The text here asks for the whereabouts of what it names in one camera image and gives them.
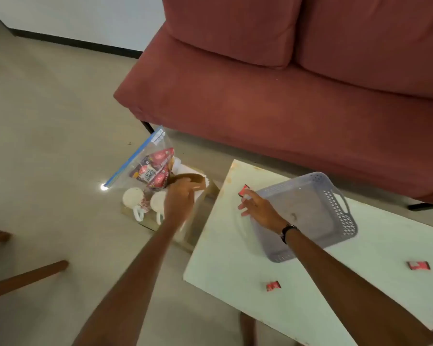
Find person's right hand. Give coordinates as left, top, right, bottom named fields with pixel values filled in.
left=237, top=189, right=289, bottom=235

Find person's left hand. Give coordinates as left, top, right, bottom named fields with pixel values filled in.
left=163, top=177, right=203, bottom=227

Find white floral mug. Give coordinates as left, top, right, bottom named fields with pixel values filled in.
left=122, top=187, right=147, bottom=223
left=150, top=190, right=168, bottom=226

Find brown wooden napkin holder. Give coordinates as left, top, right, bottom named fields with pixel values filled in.
left=167, top=173, right=207, bottom=193

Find white paper napkins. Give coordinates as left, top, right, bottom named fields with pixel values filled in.
left=170, top=156, right=213, bottom=193

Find brown salted peanuts packet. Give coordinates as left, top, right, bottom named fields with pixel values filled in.
left=129, top=156, right=158, bottom=184

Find grey plastic basket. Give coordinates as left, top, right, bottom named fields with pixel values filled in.
left=246, top=172, right=358, bottom=263

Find clear blue-sealed zip bag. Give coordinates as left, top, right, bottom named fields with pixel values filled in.
left=103, top=126, right=178, bottom=193

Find person's left forearm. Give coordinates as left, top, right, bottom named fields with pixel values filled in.
left=72, top=218, right=188, bottom=346

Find person's right forearm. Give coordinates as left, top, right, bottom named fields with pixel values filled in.
left=285, top=228, right=433, bottom=346

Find white coffee table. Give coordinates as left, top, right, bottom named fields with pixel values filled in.
left=183, top=159, right=433, bottom=346

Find person's left leg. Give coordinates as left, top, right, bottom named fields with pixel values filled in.
left=240, top=312, right=257, bottom=346

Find beige plastic stool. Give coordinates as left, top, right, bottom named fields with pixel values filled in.
left=121, top=165, right=221, bottom=253

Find black wristband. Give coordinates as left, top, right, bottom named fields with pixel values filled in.
left=280, top=223, right=301, bottom=245

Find red fabric sofa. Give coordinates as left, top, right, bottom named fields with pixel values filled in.
left=113, top=0, right=433, bottom=211

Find red sofa back cushion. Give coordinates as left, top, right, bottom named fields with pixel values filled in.
left=161, top=0, right=305, bottom=69
left=294, top=0, right=433, bottom=101

